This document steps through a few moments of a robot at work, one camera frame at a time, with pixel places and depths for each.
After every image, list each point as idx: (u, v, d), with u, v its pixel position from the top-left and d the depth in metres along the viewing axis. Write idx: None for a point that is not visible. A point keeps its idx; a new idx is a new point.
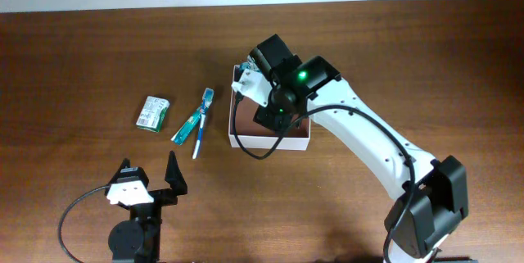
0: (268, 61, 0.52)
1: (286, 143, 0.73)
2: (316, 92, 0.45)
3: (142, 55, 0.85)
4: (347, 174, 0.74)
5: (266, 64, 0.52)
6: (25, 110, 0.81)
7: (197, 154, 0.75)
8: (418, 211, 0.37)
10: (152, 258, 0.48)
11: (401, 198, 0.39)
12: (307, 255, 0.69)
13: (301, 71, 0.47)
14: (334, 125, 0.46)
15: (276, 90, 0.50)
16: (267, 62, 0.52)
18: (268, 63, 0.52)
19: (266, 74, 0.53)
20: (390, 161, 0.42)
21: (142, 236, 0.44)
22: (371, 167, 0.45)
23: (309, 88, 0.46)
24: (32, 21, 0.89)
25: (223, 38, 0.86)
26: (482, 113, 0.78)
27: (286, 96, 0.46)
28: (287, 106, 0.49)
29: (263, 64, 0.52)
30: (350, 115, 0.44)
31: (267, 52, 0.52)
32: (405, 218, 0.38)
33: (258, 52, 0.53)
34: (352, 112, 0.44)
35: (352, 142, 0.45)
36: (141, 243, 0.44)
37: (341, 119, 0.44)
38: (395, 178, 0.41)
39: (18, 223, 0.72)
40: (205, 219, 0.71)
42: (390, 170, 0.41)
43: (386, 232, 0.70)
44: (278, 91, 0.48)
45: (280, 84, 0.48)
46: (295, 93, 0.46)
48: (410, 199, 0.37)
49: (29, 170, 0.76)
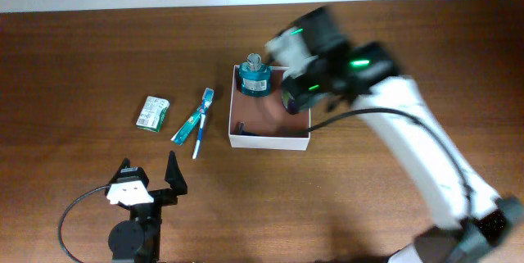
0: (318, 37, 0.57)
1: (287, 143, 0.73)
2: (373, 85, 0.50)
3: (142, 55, 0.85)
4: (347, 174, 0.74)
5: (323, 47, 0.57)
6: (26, 109, 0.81)
7: (197, 153, 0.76)
8: (470, 249, 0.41)
10: (152, 259, 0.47)
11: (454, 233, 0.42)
12: (307, 254, 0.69)
13: (363, 60, 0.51)
14: (395, 133, 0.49)
15: (319, 65, 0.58)
16: (328, 44, 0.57)
18: (331, 45, 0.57)
19: (309, 48, 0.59)
20: (448, 188, 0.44)
21: (142, 236, 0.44)
22: (423, 182, 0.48)
23: (367, 78, 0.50)
24: (33, 21, 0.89)
25: (223, 38, 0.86)
26: None
27: (336, 80, 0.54)
28: (327, 84, 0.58)
29: (311, 42, 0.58)
30: (413, 127, 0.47)
31: (319, 21, 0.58)
32: (455, 251, 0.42)
33: (307, 22, 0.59)
34: (417, 124, 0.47)
35: (411, 154, 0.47)
36: (140, 243, 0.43)
37: (404, 129, 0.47)
38: (450, 204, 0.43)
39: (19, 223, 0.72)
40: (205, 219, 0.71)
42: (448, 196, 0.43)
43: (386, 231, 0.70)
44: (327, 70, 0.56)
45: (328, 66, 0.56)
46: (352, 83, 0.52)
48: (463, 237, 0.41)
49: (29, 170, 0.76)
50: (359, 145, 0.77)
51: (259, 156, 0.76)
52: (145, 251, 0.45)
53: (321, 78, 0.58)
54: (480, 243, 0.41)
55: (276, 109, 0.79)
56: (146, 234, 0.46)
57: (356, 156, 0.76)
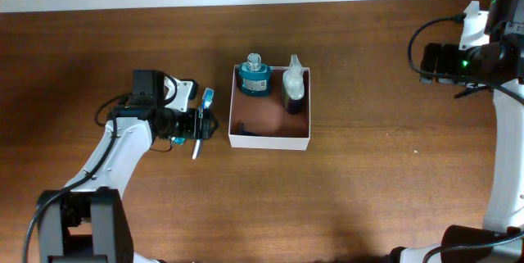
0: (511, 13, 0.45)
1: (288, 143, 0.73)
2: None
3: (142, 55, 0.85)
4: (345, 174, 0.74)
5: (510, 29, 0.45)
6: (28, 109, 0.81)
7: (197, 153, 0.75)
8: (501, 249, 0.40)
10: (150, 97, 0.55)
11: (505, 228, 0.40)
12: (305, 254, 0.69)
13: None
14: (508, 117, 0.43)
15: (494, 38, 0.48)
16: (514, 27, 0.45)
18: (519, 30, 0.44)
19: (491, 20, 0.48)
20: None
21: (146, 74, 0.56)
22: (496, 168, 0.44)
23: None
24: (33, 21, 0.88)
25: (223, 38, 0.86)
26: (481, 112, 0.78)
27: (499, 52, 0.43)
28: (486, 62, 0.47)
29: (504, 15, 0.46)
30: None
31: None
32: (485, 242, 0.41)
33: None
34: None
35: (513, 146, 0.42)
36: (152, 74, 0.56)
37: None
38: (513, 210, 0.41)
39: (20, 223, 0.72)
40: (205, 218, 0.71)
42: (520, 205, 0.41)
43: (385, 231, 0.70)
44: (496, 43, 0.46)
45: (502, 39, 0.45)
46: (508, 60, 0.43)
48: (508, 237, 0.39)
49: (29, 170, 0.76)
50: (359, 144, 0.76)
51: (260, 156, 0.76)
52: (150, 83, 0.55)
53: (483, 51, 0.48)
54: (512, 252, 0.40)
55: (276, 110, 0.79)
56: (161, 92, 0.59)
57: (357, 155, 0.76)
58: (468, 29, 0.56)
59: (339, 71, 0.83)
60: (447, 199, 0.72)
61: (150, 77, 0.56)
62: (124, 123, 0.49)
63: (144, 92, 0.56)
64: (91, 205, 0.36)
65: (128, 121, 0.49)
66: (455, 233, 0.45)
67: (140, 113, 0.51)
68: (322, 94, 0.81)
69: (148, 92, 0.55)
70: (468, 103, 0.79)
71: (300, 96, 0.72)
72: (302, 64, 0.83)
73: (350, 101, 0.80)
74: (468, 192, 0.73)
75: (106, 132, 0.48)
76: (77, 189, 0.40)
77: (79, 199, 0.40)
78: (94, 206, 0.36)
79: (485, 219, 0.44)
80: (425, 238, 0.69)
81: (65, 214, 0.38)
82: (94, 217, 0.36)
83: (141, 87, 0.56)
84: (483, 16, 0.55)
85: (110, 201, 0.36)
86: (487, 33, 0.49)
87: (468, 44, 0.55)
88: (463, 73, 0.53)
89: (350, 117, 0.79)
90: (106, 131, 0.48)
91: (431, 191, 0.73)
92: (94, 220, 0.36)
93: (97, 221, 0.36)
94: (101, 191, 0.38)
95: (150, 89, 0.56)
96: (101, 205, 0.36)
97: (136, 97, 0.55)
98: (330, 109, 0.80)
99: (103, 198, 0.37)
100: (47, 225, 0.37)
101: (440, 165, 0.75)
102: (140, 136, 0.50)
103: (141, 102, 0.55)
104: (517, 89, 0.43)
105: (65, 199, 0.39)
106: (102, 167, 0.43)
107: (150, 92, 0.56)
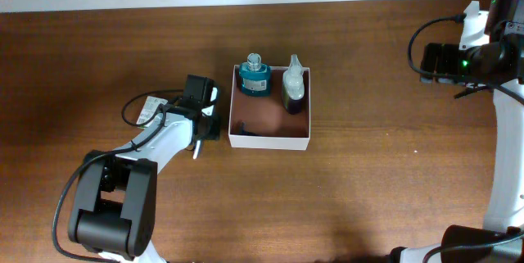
0: (511, 15, 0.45)
1: (288, 143, 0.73)
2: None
3: (142, 55, 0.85)
4: (345, 174, 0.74)
5: (510, 29, 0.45)
6: (28, 109, 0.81)
7: (197, 154, 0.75)
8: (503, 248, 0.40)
10: (197, 99, 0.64)
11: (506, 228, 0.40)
12: (305, 254, 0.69)
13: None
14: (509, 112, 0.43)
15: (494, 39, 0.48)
16: (514, 27, 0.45)
18: (519, 29, 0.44)
19: (490, 21, 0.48)
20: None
21: (200, 79, 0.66)
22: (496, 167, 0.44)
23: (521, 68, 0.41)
24: (32, 22, 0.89)
25: (223, 38, 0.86)
26: (480, 112, 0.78)
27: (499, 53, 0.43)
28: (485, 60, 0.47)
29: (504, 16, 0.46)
30: None
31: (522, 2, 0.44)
32: (485, 240, 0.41)
33: None
34: None
35: (514, 146, 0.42)
36: (205, 80, 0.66)
37: None
38: (513, 210, 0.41)
39: (20, 223, 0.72)
40: (205, 219, 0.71)
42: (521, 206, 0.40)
43: (384, 231, 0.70)
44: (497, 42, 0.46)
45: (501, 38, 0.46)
46: (509, 58, 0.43)
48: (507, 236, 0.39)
49: (29, 170, 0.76)
50: (359, 144, 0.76)
51: (260, 156, 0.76)
52: (201, 86, 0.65)
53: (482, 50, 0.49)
54: (512, 252, 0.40)
55: (276, 110, 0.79)
56: (206, 97, 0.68)
57: (356, 155, 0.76)
58: (468, 29, 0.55)
59: (339, 71, 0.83)
60: (447, 198, 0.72)
61: (201, 83, 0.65)
62: (173, 117, 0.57)
63: (193, 95, 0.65)
64: (131, 172, 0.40)
65: (175, 116, 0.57)
66: (454, 233, 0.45)
67: (189, 113, 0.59)
68: (322, 94, 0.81)
69: (196, 96, 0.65)
70: (468, 103, 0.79)
71: (300, 96, 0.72)
72: (302, 64, 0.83)
73: (350, 101, 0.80)
74: (467, 192, 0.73)
75: (155, 120, 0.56)
76: (121, 154, 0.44)
77: (120, 165, 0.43)
78: (133, 174, 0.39)
79: (485, 219, 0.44)
80: (425, 238, 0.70)
81: (102, 177, 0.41)
82: (132, 183, 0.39)
83: (192, 90, 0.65)
84: (483, 15, 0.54)
85: (147, 173, 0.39)
86: (487, 33, 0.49)
87: (469, 44, 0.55)
88: (464, 73, 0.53)
89: (350, 117, 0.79)
90: (155, 120, 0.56)
91: (431, 191, 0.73)
92: (131, 185, 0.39)
93: (132, 188, 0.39)
94: (141, 161, 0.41)
95: (199, 92, 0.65)
96: (139, 174, 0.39)
97: (185, 98, 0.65)
98: (330, 109, 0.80)
99: (142, 169, 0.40)
100: (88, 181, 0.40)
101: (440, 165, 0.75)
102: (181, 131, 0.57)
103: (187, 103, 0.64)
104: (517, 89, 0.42)
105: (109, 161, 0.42)
106: (146, 144, 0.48)
107: (197, 96, 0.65)
